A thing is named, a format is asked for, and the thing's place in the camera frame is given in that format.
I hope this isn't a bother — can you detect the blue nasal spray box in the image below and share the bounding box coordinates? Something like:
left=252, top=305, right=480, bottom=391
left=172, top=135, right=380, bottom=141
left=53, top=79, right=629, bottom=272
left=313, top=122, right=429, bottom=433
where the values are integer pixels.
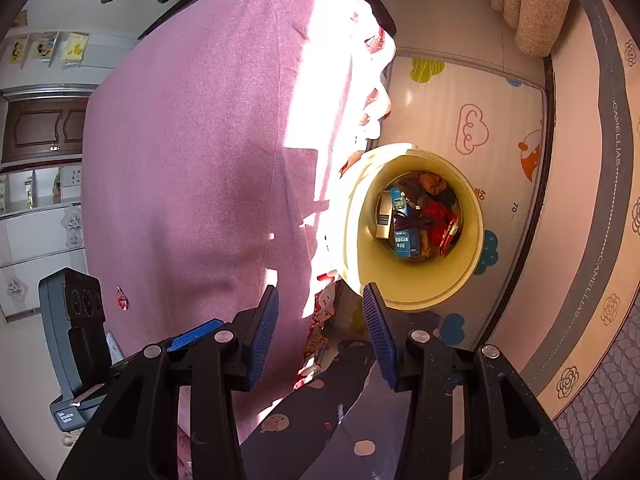
left=389, top=187, right=423, bottom=259

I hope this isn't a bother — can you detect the white and red printed quilt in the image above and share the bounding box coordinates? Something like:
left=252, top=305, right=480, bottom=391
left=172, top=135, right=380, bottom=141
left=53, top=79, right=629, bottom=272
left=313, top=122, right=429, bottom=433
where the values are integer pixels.
left=295, top=0, right=398, bottom=391

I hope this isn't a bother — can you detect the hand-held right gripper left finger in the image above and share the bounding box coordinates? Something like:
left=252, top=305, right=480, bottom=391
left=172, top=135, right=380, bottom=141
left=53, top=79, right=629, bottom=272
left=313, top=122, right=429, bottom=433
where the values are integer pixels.
left=56, top=285, right=280, bottom=480

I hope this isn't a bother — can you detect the pink bed sheet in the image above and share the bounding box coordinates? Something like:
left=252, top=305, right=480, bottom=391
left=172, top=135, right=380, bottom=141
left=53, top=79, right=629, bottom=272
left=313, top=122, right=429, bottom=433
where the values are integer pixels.
left=82, top=0, right=396, bottom=441

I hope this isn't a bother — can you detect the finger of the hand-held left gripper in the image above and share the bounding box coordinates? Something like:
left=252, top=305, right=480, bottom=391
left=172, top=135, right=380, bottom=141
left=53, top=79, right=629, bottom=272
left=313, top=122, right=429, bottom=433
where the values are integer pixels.
left=107, top=318, right=227, bottom=376

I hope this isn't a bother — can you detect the red cloth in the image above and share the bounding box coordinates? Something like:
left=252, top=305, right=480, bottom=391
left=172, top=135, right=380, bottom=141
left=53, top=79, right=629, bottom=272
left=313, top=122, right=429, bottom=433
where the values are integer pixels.
left=425, top=200, right=453, bottom=223

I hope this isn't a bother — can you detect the white flower print cabinet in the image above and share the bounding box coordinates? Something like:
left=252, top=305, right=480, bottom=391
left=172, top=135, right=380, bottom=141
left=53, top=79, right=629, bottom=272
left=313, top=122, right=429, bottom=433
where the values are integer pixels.
left=0, top=205, right=88, bottom=323

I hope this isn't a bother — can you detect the orange-brown sock ball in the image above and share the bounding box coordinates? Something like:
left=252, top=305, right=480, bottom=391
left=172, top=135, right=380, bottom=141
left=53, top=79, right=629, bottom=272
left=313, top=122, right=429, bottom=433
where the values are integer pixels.
left=419, top=172, right=447, bottom=197

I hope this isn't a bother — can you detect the red plastic packet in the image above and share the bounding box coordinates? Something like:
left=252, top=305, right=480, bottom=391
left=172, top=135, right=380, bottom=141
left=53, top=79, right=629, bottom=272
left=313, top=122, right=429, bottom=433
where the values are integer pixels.
left=439, top=214, right=462, bottom=254

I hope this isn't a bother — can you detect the white cloud print play mat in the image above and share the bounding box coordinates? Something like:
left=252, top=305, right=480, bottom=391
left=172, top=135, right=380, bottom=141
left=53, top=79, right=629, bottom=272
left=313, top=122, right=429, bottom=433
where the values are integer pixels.
left=320, top=47, right=546, bottom=371

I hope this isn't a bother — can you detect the yellow round bin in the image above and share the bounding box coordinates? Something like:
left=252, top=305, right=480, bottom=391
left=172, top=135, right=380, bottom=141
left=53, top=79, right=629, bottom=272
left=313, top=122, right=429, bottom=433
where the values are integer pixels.
left=336, top=142, right=485, bottom=313

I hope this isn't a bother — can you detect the beige curtain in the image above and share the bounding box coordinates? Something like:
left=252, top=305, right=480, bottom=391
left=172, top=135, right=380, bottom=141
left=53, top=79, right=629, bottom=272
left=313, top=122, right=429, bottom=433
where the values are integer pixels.
left=475, top=0, right=578, bottom=58

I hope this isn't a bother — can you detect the beige rug with grey band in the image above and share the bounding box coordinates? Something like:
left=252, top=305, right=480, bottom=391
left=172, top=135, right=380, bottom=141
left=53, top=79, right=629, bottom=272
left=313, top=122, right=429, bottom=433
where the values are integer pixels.
left=500, top=0, right=640, bottom=480

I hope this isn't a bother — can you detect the black round item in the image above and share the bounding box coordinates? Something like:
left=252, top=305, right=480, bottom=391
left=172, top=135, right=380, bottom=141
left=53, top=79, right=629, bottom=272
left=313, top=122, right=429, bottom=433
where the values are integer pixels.
left=357, top=0, right=397, bottom=36

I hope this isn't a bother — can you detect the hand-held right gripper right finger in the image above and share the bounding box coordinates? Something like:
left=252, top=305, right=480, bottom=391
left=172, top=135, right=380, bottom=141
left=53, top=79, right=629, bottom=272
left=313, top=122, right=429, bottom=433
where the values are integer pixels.
left=361, top=282, right=583, bottom=480

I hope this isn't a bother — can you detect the tan printed paper package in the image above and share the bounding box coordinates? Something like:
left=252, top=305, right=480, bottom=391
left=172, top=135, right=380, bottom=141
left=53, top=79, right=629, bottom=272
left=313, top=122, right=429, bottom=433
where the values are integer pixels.
left=375, top=192, right=394, bottom=240

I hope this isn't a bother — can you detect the brown cabinet door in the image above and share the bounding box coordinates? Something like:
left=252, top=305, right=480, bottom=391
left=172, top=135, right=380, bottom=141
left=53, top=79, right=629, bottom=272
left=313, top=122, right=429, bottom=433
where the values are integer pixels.
left=0, top=95, right=93, bottom=163

